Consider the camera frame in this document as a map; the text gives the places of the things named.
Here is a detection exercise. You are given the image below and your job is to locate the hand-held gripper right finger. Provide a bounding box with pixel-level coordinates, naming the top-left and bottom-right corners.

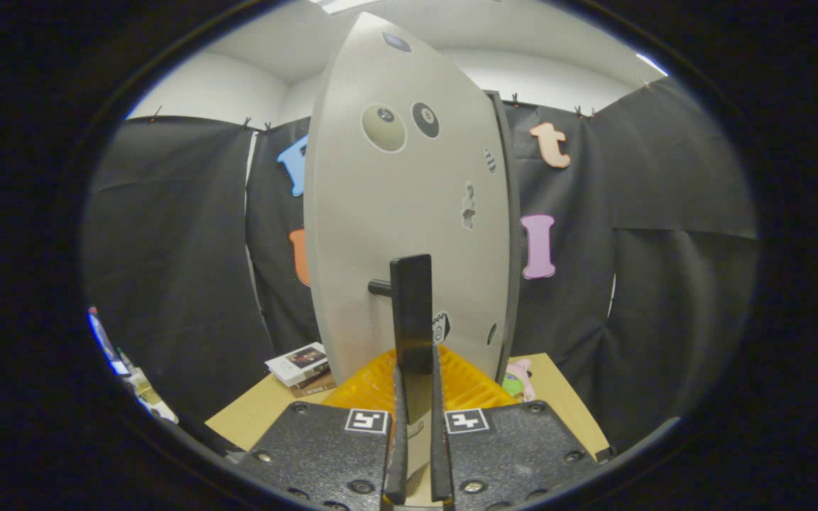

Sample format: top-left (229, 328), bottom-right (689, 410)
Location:
top-left (429, 345), bottom-right (603, 511)

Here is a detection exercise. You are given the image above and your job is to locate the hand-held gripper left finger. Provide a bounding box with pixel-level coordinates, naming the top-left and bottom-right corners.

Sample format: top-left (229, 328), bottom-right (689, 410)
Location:
top-left (237, 348), bottom-right (410, 511)

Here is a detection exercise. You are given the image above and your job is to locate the black cabinet door handle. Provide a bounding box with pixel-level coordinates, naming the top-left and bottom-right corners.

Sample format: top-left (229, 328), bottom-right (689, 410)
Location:
top-left (369, 254), bottom-right (434, 377)

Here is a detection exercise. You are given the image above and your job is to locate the grey shoe cabinet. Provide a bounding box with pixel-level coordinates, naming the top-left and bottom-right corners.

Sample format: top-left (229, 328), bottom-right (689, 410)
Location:
top-left (484, 89), bottom-right (523, 385)

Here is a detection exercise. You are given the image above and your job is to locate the light grey shoe cabinet door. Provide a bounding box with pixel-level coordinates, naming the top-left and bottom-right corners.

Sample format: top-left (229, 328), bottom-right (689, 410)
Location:
top-left (303, 11), bottom-right (513, 427)

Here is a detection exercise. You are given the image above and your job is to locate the brown book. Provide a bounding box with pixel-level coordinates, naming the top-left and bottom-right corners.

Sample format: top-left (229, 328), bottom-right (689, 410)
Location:
top-left (288, 373), bottom-right (339, 399)

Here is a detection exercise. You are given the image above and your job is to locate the pink and green plush toy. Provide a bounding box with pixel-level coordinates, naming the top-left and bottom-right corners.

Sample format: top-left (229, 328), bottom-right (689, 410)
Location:
top-left (501, 358), bottom-right (536, 402)

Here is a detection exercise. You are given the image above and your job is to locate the white book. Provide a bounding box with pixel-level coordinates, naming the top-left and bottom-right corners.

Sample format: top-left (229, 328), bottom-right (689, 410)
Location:
top-left (266, 342), bottom-right (330, 388)

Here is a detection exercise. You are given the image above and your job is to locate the blue and white clutter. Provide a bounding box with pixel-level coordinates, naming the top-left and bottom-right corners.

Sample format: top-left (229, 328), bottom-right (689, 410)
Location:
top-left (87, 307), bottom-right (180, 425)

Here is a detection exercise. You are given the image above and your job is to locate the black backdrop cloth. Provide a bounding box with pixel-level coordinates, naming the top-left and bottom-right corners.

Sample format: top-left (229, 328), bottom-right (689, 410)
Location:
top-left (81, 75), bottom-right (759, 455)

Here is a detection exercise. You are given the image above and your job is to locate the long ceiling light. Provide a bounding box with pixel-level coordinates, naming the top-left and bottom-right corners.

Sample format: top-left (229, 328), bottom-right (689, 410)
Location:
top-left (313, 0), bottom-right (381, 15)

